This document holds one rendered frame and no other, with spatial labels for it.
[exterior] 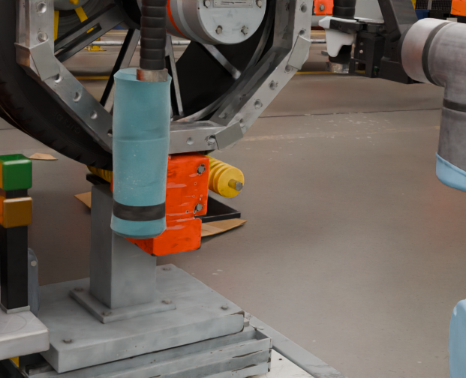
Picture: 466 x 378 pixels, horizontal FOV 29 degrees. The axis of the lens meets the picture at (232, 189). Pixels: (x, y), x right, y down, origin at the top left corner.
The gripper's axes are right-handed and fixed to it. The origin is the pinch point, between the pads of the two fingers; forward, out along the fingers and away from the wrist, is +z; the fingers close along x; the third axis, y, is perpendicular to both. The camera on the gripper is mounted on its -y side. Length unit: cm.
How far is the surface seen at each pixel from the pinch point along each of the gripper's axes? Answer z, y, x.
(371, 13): 62, 5, 63
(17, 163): -6, 17, -55
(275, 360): 27, 75, 14
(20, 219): -6, 25, -55
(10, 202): -6, 22, -56
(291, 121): 263, 82, 195
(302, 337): 46, 83, 37
